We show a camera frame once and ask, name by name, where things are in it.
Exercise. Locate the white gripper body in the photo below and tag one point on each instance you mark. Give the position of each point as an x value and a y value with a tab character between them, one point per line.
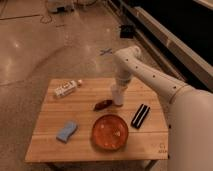
118	94

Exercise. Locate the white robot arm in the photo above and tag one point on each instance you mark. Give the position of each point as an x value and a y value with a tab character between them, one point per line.
190	138

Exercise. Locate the dark brown ceramic cup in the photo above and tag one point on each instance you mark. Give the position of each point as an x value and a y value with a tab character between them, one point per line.
102	105

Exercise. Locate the black white striped block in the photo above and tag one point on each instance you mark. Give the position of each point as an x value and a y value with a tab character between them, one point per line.
139	116

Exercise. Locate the orange round plate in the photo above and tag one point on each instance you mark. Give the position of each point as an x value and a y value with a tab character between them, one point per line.
109	132

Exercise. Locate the wooden table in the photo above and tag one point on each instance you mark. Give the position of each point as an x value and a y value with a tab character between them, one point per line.
149	142

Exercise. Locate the black box on floor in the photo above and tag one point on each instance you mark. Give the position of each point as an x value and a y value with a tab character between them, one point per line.
127	31

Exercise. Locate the blue sponge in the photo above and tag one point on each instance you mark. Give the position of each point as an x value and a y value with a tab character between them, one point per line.
64	134

